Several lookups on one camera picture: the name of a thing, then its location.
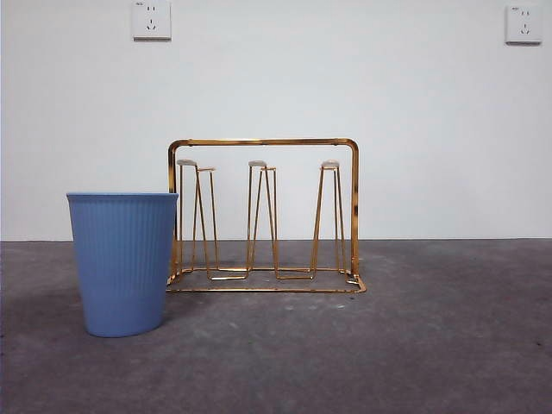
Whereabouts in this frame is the gold wire cup rack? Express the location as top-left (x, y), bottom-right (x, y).
top-left (166, 137), bottom-right (368, 295)

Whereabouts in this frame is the plain blue ribbed cup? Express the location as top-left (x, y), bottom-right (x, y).
top-left (66, 191), bottom-right (179, 338)

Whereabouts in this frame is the white wall socket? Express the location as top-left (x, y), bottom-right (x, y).
top-left (505, 4), bottom-right (543, 46)
top-left (132, 0), bottom-right (173, 42)

